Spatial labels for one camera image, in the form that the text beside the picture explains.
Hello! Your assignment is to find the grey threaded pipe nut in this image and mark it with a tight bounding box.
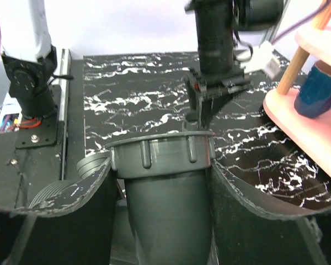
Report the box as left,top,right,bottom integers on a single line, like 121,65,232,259
181,110,203,132

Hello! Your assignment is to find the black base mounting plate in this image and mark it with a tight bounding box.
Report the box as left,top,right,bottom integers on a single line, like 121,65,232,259
0,82,85,210

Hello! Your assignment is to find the dark blue cup bottom shelf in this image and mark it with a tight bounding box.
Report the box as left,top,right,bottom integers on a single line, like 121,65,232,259
294,60,331,119

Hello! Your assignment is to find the pink three-tier shelf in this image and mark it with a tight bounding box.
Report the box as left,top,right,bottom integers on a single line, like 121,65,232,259
263,1,331,178

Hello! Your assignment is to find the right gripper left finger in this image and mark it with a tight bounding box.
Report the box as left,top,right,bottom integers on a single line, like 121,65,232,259
0,159,116,264

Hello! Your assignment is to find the grey pipe tee fitting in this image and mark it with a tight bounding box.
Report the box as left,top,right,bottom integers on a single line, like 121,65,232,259
76,129,216,265

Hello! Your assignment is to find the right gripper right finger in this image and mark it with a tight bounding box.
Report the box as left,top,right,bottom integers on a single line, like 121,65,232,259
209,161,331,264

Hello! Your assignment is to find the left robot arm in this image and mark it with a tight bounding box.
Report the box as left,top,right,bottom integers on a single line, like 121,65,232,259
0,1,284,131

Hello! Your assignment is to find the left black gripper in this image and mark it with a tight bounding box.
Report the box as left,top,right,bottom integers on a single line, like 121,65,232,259
184,0,284,130

